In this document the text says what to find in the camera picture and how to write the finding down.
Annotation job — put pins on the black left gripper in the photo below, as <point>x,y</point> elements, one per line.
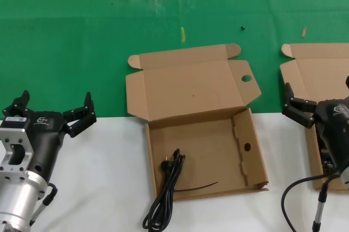
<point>45,139</point>

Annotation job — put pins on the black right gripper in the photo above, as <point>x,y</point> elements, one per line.
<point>334,128</point>

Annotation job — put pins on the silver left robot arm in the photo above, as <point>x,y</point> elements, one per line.
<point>16,199</point>

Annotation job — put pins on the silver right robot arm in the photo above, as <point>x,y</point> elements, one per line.
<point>345,178</point>

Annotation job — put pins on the open cardboard box with parts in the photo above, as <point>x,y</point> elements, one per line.
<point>308,62</point>

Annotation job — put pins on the open cardboard box centre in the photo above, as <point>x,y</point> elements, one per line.
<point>196,144</point>

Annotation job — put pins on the green table cloth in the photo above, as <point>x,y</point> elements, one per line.
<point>81,52</point>

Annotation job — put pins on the silver wrist camera mount bracket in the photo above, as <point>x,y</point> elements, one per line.
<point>19,136</point>

